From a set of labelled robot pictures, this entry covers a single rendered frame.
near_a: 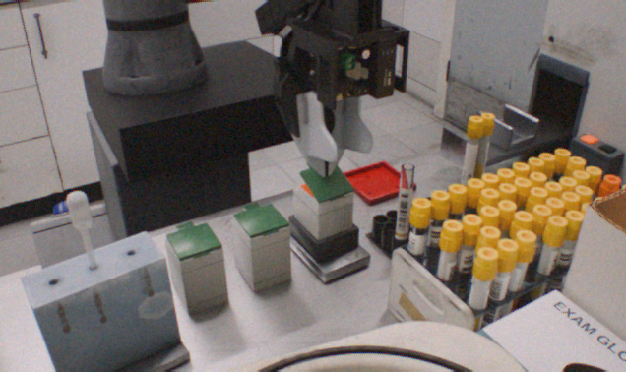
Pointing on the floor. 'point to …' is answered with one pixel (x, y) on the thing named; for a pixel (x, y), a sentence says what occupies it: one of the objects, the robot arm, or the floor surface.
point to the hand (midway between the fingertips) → (321, 159)
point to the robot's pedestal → (167, 190)
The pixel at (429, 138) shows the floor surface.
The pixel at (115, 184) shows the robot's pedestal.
